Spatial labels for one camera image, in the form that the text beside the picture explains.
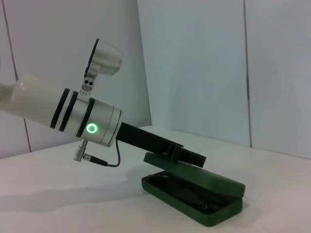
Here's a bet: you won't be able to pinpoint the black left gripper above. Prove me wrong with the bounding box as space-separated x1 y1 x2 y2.
116 121 208 168

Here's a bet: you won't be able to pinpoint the green glasses case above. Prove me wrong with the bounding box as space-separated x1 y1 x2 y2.
141 151 245 221

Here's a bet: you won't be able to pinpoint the black glasses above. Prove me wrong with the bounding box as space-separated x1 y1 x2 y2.
148 172 228 211

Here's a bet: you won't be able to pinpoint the left arm gripper cable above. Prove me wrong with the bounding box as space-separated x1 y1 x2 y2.
73 138 122 168

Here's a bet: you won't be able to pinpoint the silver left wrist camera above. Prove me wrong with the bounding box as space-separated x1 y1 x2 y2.
81 37 124 95

